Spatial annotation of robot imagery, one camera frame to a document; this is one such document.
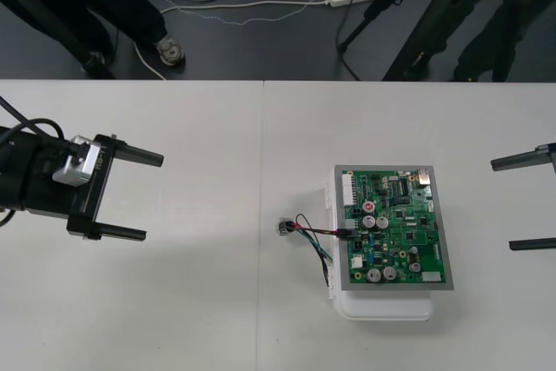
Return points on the black tripod leg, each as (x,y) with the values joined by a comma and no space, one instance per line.
(65,36)

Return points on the pale grey left wrist camera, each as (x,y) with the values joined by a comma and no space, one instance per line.
(78,167)

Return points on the green circuit board grey frame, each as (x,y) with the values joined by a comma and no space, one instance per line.
(391,232)

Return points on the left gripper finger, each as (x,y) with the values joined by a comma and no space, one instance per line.
(123,232)
(141,154)

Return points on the silver and black left arm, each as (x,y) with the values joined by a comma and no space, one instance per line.
(30,171)

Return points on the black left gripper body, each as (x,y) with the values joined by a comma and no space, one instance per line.
(93,197)

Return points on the black folded stand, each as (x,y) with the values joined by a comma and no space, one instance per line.
(417,51)

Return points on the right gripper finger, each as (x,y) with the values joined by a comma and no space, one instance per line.
(521,160)
(534,244)

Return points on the person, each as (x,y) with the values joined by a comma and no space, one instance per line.
(478,51)
(130,1)

